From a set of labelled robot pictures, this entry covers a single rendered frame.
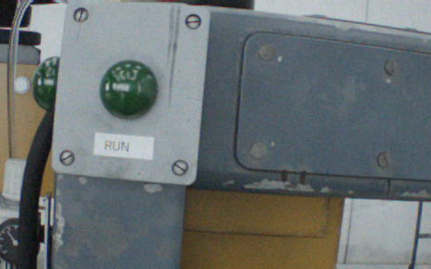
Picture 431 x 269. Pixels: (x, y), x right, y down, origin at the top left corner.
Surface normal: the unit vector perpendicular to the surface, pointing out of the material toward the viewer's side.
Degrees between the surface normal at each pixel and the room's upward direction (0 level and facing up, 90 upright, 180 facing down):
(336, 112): 90
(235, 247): 90
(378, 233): 90
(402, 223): 90
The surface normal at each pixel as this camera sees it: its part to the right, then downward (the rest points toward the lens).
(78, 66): 0.11, 0.06
